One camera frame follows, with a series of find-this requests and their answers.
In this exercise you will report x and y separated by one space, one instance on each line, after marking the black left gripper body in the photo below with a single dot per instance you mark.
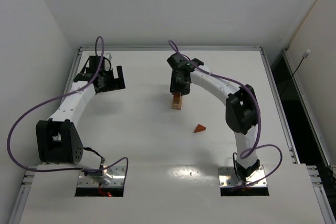
115 83

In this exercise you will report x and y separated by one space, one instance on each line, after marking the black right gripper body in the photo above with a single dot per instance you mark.
179 89

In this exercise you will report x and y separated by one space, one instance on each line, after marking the reddish-brown arch wood block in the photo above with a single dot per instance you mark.
176 95

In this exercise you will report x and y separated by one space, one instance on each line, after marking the light wood rectangular block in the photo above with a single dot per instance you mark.
179 104

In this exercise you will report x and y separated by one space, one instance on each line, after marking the reddish-brown triangular wood block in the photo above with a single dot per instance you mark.
199 128

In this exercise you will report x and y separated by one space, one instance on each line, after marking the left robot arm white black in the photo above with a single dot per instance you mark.
58 140

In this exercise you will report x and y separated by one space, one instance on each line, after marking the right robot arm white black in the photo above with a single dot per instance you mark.
241 113

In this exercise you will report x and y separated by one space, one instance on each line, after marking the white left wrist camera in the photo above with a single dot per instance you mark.
108 56

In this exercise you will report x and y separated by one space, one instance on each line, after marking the aluminium table frame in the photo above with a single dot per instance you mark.
222 158

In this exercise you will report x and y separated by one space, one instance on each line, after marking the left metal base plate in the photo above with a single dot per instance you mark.
113 177

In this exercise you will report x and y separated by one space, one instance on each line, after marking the metal base plate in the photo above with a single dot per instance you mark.
113 177
228 178

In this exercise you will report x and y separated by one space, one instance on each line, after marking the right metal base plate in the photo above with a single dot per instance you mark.
228 178

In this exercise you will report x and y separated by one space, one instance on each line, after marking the black cable white connector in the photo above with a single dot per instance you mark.
304 56

